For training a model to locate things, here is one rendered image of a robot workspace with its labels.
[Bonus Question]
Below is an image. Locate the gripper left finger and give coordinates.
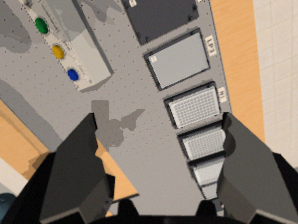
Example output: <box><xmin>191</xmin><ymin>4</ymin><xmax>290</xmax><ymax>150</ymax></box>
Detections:
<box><xmin>0</xmin><ymin>113</ymin><xmax>110</xmax><ymax>224</ymax></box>

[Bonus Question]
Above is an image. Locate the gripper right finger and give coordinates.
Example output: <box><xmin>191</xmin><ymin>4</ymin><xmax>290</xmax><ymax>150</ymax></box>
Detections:
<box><xmin>216</xmin><ymin>112</ymin><xmax>298</xmax><ymax>224</ymax></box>

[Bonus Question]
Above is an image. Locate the clear plastic lid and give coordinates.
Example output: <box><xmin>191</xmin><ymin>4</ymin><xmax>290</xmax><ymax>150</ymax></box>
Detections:
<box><xmin>148</xmin><ymin>32</ymin><xmax>208</xmax><ymax>88</ymax></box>

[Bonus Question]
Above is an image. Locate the beige operator button panel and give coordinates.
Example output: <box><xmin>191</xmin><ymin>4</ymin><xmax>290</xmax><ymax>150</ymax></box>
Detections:
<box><xmin>19</xmin><ymin>0</ymin><xmax>114</xmax><ymax>91</ymax></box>

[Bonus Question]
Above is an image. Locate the black l-shaped nest locator rail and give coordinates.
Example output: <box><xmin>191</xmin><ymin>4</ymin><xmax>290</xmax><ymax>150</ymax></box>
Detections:
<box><xmin>178</xmin><ymin>120</ymin><xmax>222</xmax><ymax>160</ymax></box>

